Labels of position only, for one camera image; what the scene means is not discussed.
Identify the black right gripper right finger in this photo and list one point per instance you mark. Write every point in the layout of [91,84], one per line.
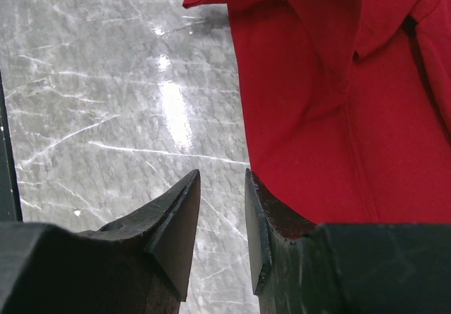
[299,267]

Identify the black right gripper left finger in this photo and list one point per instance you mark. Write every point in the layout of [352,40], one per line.
[139,263]

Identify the dark red t shirt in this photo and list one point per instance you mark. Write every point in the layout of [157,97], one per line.
[346,105]

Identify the black base beam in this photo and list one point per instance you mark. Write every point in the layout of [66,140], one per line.
[10,199]

